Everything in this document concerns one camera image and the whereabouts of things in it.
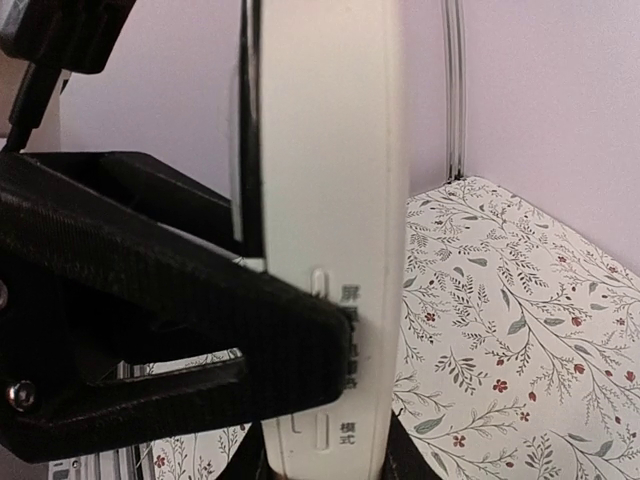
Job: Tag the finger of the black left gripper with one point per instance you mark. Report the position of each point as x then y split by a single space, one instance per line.
117 329
146 185

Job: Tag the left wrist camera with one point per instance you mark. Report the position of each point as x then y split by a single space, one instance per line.
53 37

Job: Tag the floral patterned table mat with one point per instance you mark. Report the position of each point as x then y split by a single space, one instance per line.
517 357

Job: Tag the white remote control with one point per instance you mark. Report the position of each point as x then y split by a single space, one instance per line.
322 85

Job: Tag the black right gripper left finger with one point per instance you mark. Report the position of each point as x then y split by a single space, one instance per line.
249 461

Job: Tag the right aluminium post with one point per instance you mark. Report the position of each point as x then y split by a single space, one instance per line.
455 88

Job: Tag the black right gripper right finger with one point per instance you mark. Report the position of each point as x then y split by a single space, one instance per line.
403 460

